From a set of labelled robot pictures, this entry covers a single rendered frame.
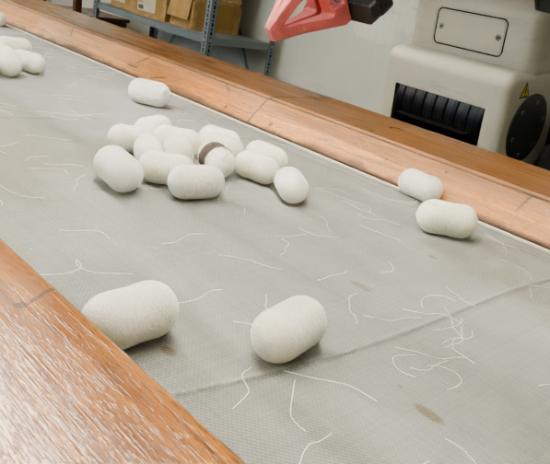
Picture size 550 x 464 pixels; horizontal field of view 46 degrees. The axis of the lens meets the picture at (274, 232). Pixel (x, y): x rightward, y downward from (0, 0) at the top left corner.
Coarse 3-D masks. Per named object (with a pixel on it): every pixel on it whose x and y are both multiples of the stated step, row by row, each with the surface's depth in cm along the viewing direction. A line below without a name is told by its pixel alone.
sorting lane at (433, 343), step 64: (64, 64) 68; (0, 128) 43; (64, 128) 46; (192, 128) 52; (256, 128) 56; (0, 192) 32; (64, 192) 34; (128, 192) 36; (256, 192) 40; (320, 192) 42; (384, 192) 45; (64, 256) 27; (128, 256) 28; (192, 256) 30; (256, 256) 31; (320, 256) 32; (384, 256) 34; (448, 256) 36; (512, 256) 38; (192, 320) 24; (384, 320) 27; (448, 320) 28; (512, 320) 29; (192, 384) 21; (256, 384) 21; (320, 384) 22; (384, 384) 23; (448, 384) 23; (512, 384) 24; (256, 448) 18; (320, 448) 19; (384, 448) 19; (448, 448) 20; (512, 448) 20
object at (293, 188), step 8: (288, 168) 40; (296, 168) 40; (280, 176) 39; (288, 176) 38; (296, 176) 38; (280, 184) 39; (288, 184) 38; (296, 184) 38; (304, 184) 38; (280, 192) 39; (288, 192) 38; (296, 192) 38; (304, 192) 38; (288, 200) 38; (296, 200) 38
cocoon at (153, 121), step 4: (148, 116) 45; (152, 116) 45; (156, 116) 46; (160, 116) 46; (164, 116) 46; (140, 120) 45; (144, 120) 44; (148, 120) 45; (152, 120) 45; (156, 120) 45; (160, 120) 45; (164, 120) 46; (168, 120) 46; (136, 124) 44; (140, 124) 44; (144, 124) 44; (148, 124) 44; (152, 124) 44; (156, 124) 45; (160, 124) 45; (168, 124) 46; (152, 128) 44; (156, 128) 45
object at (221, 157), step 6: (204, 144) 42; (216, 150) 40; (222, 150) 40; (228, 150) 41; (198, 156) 42; (210, 156) 40; (216, 156) 40; (222, 156) 40; (228, 156) 40; (210, 162) 40; (216, 162) 40; (222, 162) 40; (228, 162) 40; (234, 162) 41; (222, 168) 40; (228, 168) 40; (228, 174) 41
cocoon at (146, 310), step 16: (128, 288) 22; (144, 288) 22; (160, 288) 22; (96, 304) 21; (112, 304) 20; (128, 304) 21; (144, 304) 21; (160, 304) 22; (176, 304) 22; (96, 320) 20; (112, 320) 20; (128, 320) 21; (144, 320) 21; (160, 320) 22; (112, 336) 20; (128, 336) 21; (144, 336) 21
